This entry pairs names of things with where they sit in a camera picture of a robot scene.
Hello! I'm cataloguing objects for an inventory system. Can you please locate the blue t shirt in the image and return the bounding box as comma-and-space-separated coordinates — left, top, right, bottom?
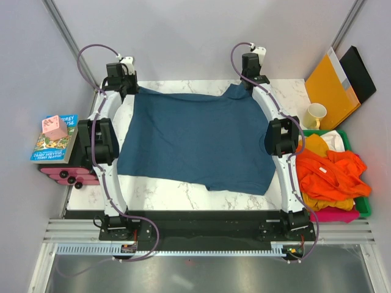
117, 84, 276, 195

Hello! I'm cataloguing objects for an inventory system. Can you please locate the orange t shirt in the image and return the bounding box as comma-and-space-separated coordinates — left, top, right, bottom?
296, 149, 371, 201

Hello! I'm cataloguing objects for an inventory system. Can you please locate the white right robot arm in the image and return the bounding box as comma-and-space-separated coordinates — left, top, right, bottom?
241, 47, 310, 241

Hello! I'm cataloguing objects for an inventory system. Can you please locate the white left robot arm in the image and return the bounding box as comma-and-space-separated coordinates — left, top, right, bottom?
78, 57, 139, 241

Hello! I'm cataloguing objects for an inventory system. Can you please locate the orange folder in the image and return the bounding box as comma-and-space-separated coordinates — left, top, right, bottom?
305, 48, 361, 130

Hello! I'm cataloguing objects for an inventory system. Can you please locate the pink dice cube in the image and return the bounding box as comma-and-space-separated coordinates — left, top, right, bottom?
42, 115, 68, 141

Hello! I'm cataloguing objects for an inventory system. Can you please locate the yellow mug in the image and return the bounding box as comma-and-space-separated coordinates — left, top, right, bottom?
302, 103, 327, 130

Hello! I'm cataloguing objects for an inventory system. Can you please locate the blue paperback book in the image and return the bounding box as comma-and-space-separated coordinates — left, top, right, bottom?
30, 114, 79, 164

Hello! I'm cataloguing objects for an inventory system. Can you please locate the yellow t shirt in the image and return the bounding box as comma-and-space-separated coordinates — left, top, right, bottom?
296, 134, 354, 212

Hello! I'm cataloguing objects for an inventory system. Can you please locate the black flat box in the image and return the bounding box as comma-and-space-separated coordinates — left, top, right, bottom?
340, 46, 376, 104

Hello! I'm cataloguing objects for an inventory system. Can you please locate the pink black dumbbell set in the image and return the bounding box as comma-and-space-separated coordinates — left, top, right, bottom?
38, 165, 100, 190

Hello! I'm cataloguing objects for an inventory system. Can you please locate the white t shirt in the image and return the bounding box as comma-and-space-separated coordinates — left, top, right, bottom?
321, 130, 345, 152

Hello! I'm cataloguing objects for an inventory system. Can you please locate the pink t shirt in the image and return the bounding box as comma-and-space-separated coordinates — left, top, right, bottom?
315, 207, 360, 223

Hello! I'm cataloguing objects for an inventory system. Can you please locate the green plastic bin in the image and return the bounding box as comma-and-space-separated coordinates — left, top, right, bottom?
304, 130, 372, 218

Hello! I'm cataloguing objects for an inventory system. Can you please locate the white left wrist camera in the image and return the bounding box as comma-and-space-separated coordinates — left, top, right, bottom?
117, 54, 135, 75

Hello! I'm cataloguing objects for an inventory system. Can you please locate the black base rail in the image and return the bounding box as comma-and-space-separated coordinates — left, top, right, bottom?
97, 209, 317, 251

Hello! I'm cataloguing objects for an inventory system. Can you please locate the white cable duct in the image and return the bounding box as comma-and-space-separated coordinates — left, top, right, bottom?
56, 239, 302, 257

